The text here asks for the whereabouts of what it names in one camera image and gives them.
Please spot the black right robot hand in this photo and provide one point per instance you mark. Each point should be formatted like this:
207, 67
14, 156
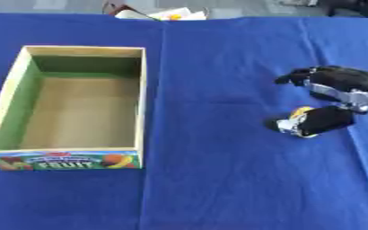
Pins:
336, 78

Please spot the cardboard box with green inside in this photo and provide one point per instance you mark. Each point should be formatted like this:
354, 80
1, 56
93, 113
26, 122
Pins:
82, 110

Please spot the yellow toy fruit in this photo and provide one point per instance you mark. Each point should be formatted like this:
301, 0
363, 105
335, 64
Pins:
300, 112

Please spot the dark chair base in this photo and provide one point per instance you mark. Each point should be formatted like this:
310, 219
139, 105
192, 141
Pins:
344, 6

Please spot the white bag with yellow item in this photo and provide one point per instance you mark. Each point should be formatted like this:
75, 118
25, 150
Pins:
163, 14

